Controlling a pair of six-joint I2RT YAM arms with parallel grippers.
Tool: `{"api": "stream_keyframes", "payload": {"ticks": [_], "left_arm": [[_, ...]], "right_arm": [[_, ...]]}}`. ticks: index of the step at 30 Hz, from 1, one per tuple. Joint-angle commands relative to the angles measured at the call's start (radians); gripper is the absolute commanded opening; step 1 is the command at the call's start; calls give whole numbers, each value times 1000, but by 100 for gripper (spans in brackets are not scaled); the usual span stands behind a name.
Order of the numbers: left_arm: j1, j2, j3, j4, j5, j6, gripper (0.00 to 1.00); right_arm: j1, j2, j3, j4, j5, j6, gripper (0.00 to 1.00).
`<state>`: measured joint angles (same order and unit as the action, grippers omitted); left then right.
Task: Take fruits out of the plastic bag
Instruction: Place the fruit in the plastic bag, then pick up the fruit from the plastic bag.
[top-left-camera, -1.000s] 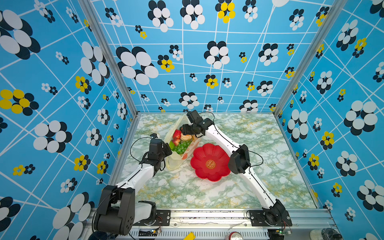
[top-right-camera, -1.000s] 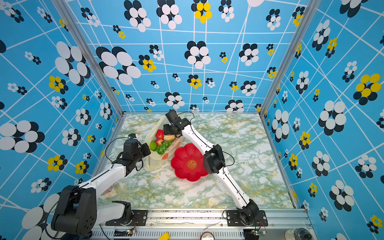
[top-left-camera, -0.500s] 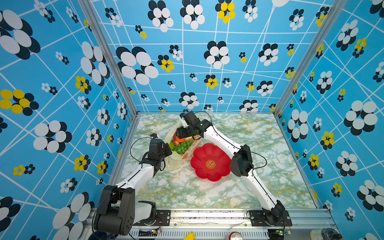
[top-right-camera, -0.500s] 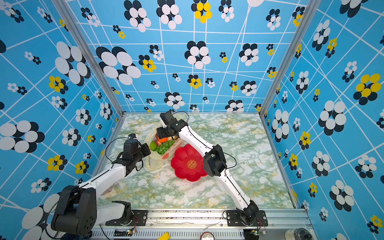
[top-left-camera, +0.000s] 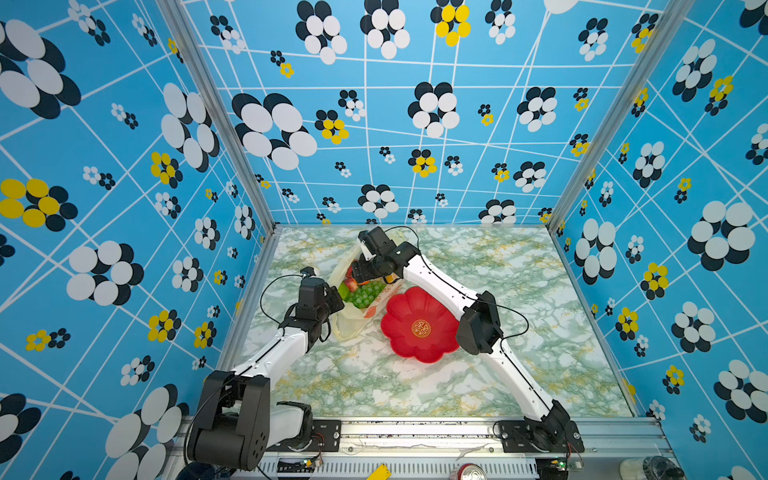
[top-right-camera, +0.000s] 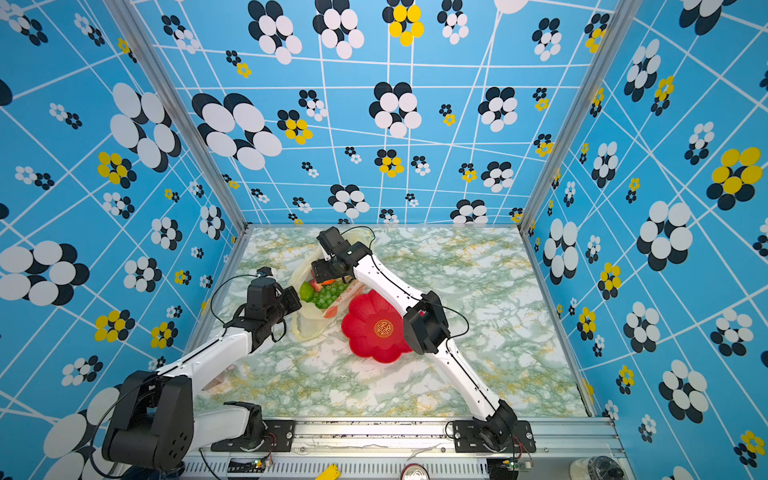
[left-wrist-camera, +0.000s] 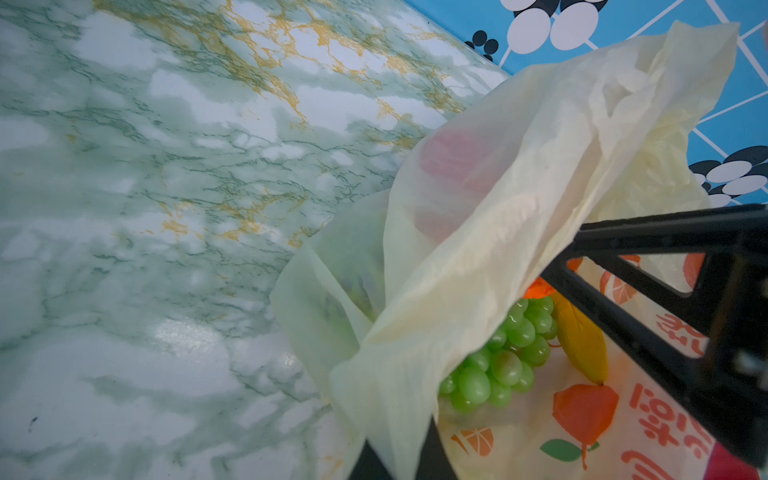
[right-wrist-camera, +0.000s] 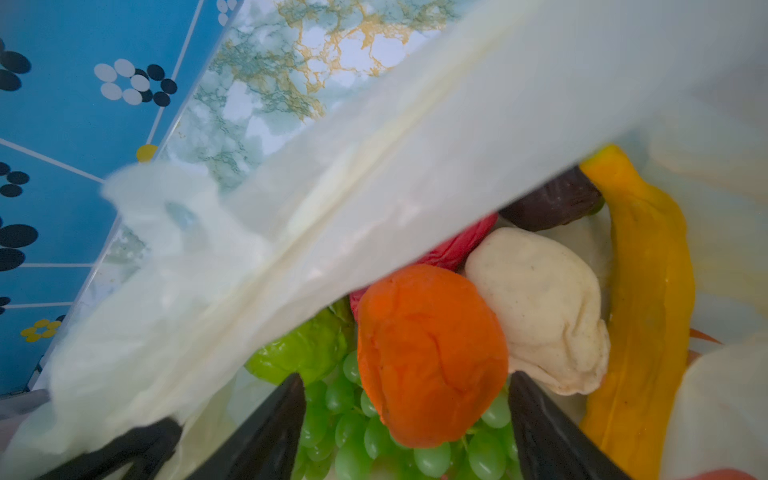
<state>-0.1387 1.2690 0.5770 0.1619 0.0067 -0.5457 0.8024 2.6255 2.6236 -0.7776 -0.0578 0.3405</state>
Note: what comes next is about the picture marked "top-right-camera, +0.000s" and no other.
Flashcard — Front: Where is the metal can top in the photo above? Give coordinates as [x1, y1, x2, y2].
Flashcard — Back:
[400, 463, 430, 480]

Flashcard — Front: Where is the translucent printed plastic bag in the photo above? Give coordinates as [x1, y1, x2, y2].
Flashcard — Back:
[289, 246, 365, 342]

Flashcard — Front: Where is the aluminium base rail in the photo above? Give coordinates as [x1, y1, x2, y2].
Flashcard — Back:
[110, 415, 637, 480]

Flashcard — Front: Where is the aluminium corner post left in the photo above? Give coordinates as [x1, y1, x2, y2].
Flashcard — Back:
[105, 1, 248, 235]

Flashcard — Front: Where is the aluminium corner post right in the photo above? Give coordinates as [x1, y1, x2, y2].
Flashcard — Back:
[519, 0, 642, 233]

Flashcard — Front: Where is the red flower-shaped plate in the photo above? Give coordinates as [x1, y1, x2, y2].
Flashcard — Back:
[341, 290, 412, 364]

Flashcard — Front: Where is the aluminium corner post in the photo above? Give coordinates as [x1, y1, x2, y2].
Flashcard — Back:
[519, 0, 642, 233]
[105, 1, 248, 235]

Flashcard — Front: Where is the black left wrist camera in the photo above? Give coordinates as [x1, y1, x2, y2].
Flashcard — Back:
[244, 267, 279, 322]

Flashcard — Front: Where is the yellow tag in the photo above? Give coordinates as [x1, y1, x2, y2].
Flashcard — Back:
[316, 464, 341, 480]

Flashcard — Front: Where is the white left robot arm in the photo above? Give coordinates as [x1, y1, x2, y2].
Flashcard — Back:
[101, 277, 301, 471]

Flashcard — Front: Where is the green apple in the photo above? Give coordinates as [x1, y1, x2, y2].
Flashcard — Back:
[299, 282, 316, 303]

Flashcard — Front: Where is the green grape bunch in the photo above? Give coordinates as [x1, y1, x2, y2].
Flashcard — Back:
[312, 280, 348, 310]

